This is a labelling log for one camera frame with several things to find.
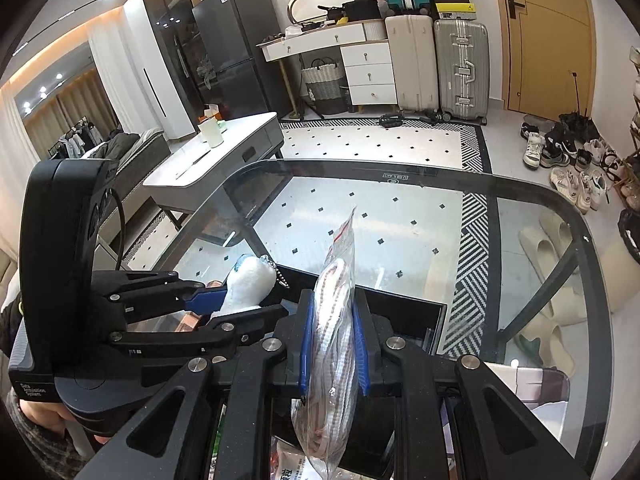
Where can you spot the clothes rack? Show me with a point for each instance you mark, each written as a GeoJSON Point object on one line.
{"type": "Point", "coordinates": [75, 140]}

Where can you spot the black trash bag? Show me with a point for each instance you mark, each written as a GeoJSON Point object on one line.
{"type": "Point", "coordinates": [629, 230]}

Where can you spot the grey storage box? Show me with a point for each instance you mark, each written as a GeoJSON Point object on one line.
{"type": "Point", "coordinates": [107, 259]}

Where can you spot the black handbag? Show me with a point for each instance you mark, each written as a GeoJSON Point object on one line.
{"type": "Point", "coordinates": [361, 10]}

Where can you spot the white printed packet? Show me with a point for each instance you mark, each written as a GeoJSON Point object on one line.
{"type": "Point", "coordinates": [292, 465]}

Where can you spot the yellow and black shoe box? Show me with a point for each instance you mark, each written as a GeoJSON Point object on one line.
{"type": "Point", "coordinates": [452, 10]}

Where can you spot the clear bag of white laces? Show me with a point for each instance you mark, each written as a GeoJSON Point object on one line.
{"type": "Point", "coordinates": [330, 335]}

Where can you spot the white vanity desk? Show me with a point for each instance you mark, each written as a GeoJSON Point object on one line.
{"type": "Point", "coordinates": [360, 65]}

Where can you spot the white curtain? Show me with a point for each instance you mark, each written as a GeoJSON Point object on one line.
{"type": "Point", "coordinates": [107, 75]}

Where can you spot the wooden door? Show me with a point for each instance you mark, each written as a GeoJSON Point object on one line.
{"type": "Point", "coordinates": [545, 35]}

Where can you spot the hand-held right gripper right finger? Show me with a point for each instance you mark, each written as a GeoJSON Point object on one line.
{"type": "Point", "coordinates": [361, 350]}

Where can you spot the white plastic cup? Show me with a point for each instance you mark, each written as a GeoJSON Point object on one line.
{"type": "Point", "coordinates": [212, 132]}

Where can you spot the white wardrobe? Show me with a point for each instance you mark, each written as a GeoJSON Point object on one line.
{"type": "Point", "coordinates": [145, 60]}

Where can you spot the black cardboard box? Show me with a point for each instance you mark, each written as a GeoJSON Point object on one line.
{"type": "Point", "coordinates": [400, 316]}

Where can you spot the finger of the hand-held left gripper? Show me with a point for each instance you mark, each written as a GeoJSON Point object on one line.
{"type": "Point", "coordinates": [225, 327]}
{"type": "Point", "coordinates": [202, 301]}

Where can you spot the dark grey refrigerator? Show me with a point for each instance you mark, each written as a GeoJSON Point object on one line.
{"type": "Point", "coordinates": [235, 35]}

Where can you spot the black umbrella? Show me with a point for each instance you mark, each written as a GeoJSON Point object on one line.
{"type": "Point", "coordinates": [577, 110]}

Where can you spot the beige suitcase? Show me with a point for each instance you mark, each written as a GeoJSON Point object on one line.
{"type": "Point", "coordinates": [410, 60]}

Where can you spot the white coffee table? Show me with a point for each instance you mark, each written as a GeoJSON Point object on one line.
{"type": "Point", "coordinates": [235, 140]}

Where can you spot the grey bed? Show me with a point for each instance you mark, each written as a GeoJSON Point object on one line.
{"type": "Point", "coordinates": [145, 152]}

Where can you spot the silver suitcase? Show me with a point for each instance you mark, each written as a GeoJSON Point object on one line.
{"type": "Point", "coordinates": [460, 70]}

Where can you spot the white rug with striped border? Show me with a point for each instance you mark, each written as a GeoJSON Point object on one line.
{"type": "Point", "coordinates": [375, 145]}

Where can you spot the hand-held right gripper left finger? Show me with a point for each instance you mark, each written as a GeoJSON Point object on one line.
{"type": "Point", "coordinates": [306, 345]}

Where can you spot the pile of shoes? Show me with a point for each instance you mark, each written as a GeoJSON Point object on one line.
{"type": "Point", "coordinates": [565, 155]}

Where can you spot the woven laundry basket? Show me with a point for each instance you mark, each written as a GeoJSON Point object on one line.
{"type": "Point", "coordinates": [324, 85]}

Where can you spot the dark glass cabinet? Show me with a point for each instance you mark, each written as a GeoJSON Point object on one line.
{"type": "Point", "coordinates": [170, 35]}

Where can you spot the person's left forearm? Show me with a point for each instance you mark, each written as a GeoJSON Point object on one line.
{"type": "Point", "coordinates": [40, 440]}

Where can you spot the dark jacket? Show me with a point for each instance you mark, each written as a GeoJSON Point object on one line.
{"type": "Point", "coordinates": [112, 147]}

